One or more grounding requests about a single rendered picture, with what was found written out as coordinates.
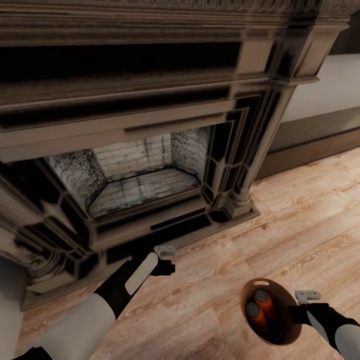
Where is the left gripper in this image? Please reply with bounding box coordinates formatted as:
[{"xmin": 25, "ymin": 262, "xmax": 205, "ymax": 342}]
[{"xmin": 152, "ymin": 258, "xmax": 176, "ymax": 276}]

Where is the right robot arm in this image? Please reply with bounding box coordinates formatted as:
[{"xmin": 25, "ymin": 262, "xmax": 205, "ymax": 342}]
[{"xmin": 288, "ymin": 290, "xmax": 360, "ymax": 360}]

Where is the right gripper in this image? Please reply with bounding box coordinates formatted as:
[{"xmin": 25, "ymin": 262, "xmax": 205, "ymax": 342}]
[{"xmin": 288, "ymin": 304, "xmax": 312, "ymax": 326}]

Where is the trash can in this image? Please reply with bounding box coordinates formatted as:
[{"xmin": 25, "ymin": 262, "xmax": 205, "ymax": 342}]
[{"xmin": 240, "ymin": 277, "xmax": 303, "ymax": 346}]

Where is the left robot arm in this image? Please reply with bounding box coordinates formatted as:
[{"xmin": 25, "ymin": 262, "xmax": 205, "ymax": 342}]
[{"xmin": 13, "ymin": 246, "xmax": 177, "ymax": 360}]

